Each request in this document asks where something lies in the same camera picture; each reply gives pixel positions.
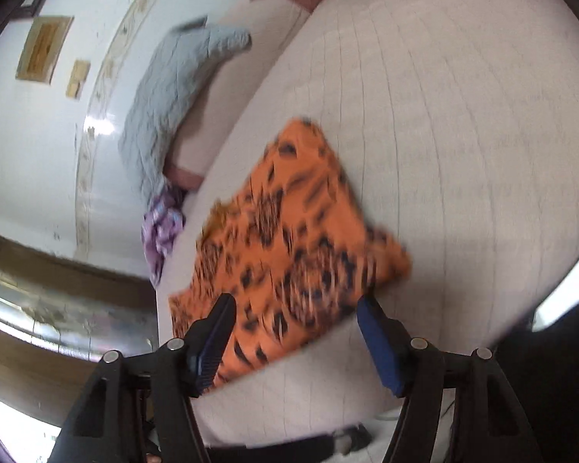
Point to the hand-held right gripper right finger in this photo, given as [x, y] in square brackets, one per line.
[381, 352]

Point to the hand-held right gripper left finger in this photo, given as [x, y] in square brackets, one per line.
[212, 342]

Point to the orange floral blouse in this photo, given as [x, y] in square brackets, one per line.
[294, 251]

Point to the purple floral garment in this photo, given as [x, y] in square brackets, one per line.
[161, 231]

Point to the dark cloth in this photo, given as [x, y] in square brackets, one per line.
[559, 395]
[280, 448]

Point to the brown wooden door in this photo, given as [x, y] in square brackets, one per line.
[53, 308]

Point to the pink quilted sofa bed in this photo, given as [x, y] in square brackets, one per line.
[463, 154]

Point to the pink sofa armrest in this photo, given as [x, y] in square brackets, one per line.
[222, 106]

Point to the grey quilted pillow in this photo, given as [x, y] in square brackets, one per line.
[169, 101]

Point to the beige light switch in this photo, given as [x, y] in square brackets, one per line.
[74, 89]
[81, 70]

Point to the small framed wall plaque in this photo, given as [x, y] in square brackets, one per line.
[43, 48]

